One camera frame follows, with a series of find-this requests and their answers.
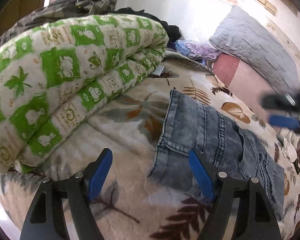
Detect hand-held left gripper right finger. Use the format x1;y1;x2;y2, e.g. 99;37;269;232
187;149;282;240

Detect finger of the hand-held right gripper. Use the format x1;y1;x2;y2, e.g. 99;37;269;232
262;92;300;112
268;114;300;133

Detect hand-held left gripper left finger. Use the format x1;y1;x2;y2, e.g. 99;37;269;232
19;148;113;240

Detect blue denim pants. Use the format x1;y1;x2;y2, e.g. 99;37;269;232
147;88;285;222

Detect white leaf-print cloth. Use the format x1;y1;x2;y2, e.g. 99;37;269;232
281;130;300;163

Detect leaf-print fleece blanket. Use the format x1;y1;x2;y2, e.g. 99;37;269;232
0;50;300;240

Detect grey quilted pillow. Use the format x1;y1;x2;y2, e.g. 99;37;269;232
209;4;300;95

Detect purple plastic bags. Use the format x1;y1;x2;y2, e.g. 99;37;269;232
175;39;220;62

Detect green print quilt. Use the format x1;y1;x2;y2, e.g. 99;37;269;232
0;14;170;174

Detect small white paper packet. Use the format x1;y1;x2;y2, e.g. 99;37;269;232
152;65;165;77

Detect black garment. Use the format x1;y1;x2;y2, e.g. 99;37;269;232
115;8;182;43

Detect camouflage cloth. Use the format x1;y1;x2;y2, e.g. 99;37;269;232
0;0;118;45

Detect beige wall switch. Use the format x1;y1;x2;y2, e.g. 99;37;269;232
255;0;277;15

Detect wooden door frame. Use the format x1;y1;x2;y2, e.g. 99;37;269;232
0;0;50;45

